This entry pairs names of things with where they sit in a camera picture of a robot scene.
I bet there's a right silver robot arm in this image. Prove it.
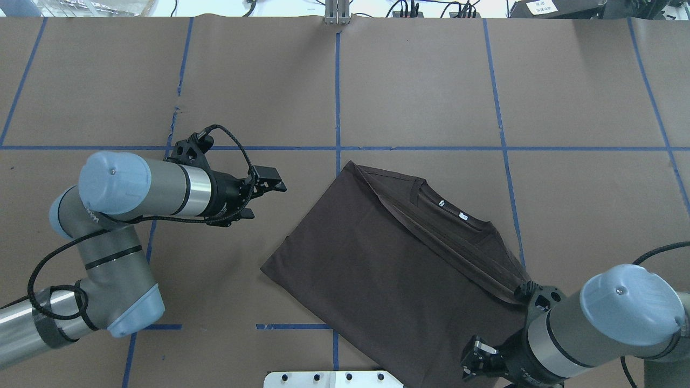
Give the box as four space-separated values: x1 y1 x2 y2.
460 264 689 387

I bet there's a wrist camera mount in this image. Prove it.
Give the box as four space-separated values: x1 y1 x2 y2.
514 281 567 327
165 133 215 171

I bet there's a white column base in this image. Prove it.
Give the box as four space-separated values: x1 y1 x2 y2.
263 370 405 387

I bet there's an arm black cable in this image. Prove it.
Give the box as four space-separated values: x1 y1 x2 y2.
27 124 259 321
620 240 690 388

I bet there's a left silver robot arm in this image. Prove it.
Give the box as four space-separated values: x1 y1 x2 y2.
2 145 286 368

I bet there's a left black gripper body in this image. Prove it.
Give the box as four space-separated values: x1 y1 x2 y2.
210 171 252 219

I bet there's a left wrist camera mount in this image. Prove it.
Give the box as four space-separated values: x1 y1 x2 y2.
165 133 215 171

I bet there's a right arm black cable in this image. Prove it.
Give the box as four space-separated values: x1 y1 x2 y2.
620 240 690 388

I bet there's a brown t-shirt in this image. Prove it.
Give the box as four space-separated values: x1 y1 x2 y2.
261 162 529 387

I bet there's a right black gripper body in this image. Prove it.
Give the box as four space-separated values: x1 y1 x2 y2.
497 337 564 387

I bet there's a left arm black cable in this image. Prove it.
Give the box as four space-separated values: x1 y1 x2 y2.
27 124 259 321

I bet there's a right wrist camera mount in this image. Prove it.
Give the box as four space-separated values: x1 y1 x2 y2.
514 281 567 327

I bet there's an aluminium frame post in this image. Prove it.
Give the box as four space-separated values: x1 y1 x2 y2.
321 0 351 25

